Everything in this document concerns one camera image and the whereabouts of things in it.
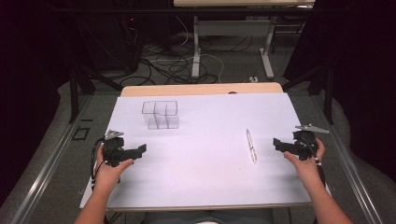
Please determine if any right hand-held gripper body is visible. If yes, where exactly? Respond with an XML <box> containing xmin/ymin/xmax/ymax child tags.
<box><xmin>280</xmin><ymin>123</ymin><xmax>331</xmax><ymax>161</ymax></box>

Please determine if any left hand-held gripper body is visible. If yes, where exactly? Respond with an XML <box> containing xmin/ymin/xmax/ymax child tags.
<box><xmin>103</xmin><ymin>129</ymin><xmax>140</xmax><ymax>168</ymax></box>

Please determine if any person's left hand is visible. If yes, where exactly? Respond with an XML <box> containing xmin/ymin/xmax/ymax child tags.
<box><xmin>93</xmin><ymin>144</ymin><xmax>134</xmax><ymax>189</ymax></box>

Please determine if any person's right hand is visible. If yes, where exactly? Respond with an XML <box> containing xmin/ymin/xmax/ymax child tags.
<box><xmin>282</xmin><ymin>137</ymin><xmax>327</xmax><ymax>189</ymax></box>

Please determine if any white pen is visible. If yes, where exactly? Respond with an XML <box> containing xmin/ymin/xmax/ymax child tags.
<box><xmin>246</xmin><ymin>128</ymin><xmax>259</xmax><ymax>165</ymax></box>

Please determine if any clear plastic divided organizer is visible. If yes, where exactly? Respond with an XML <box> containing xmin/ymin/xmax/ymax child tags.
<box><xmin>141</xmin><ymin>99</ymin><xmax>180</xmax><ymax>131</ymax></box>

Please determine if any black metal stand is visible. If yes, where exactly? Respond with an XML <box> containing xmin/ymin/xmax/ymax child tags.
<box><xmin>67</xmin><ymin>62</ymin><xmax>124</xmax><ymax>124</ymax></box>
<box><xmin>281</xmin><ymin>61</ymin><xmax>338</xmax><ymax>126</ymax></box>

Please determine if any white table mat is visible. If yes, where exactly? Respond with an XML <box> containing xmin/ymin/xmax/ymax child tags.
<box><xmin>78</xmin><ymin>91</ymin><xmax>332</xmax><ymax>210</ymax></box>

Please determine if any light wooden table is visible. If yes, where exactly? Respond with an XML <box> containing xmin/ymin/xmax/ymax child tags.
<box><xmin>120</xmin><ymin>81</ymin><xmax>285</xmax><ymax>98</ymax></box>

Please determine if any dark curtain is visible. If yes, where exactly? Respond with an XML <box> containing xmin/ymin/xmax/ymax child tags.
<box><xmin>283</xmin><ymin>0</ymin><xmax>396</xmax><ymax>183</ymax></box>
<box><xmin>0</xmin><ymin>0</ymin><xmax>82</xmax><ymax>207</ymax></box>

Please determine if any black computer tower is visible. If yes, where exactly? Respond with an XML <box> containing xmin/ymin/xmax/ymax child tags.
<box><xmin>81</xmin><ymin>13</ymin><xmax>143</xmax><ymax>75</ymax></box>

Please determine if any white-framed desk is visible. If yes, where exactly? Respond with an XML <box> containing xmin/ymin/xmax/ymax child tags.
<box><xmin>173</xmin><ymin>0</ymin><xmax>317</xmax><ymax>80</ymax></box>

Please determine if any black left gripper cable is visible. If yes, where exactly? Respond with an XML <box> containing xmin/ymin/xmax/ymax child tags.
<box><xmin>89</xmin><ymin>137</ymin><xmax>106</xmax><ymax>191</ymax></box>

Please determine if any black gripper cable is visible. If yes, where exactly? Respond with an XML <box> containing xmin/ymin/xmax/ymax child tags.
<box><xmin>301</xmin><ymin>135</ymin><xmax>327</xmax><ymax>189</ymax></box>
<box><xmin>89</xmin><ymin>137</ymin><xmax>106</xmax><ymax>191</ymax></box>

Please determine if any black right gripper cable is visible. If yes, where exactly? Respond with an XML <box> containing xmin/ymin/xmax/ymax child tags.
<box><xmin>301</xmin><ymin>135</ymin><xmax>327</xmax><ymax>189</ymax></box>

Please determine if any metal floor rail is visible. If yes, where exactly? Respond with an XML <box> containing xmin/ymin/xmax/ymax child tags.
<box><xmin>10</xmin><ymin>94</ymin><xmax>94</xmax><ymax>224</ymax></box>
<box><xmin>311</xmin><ymin>93</ymin><xmax>385</xmax><ymax>224</ymax></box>

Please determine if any tangle of black floor cables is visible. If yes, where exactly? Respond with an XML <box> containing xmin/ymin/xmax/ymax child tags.
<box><xmin>119</xmin><ymin>34</ymin><xmax>254</xmax><ymax>88</ymax></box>

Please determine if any white floor cable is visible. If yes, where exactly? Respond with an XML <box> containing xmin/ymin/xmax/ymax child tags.
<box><xmin>174</xmin><ymin>15</ymin><xmax>226</xmax><ymax>84</ymax></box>

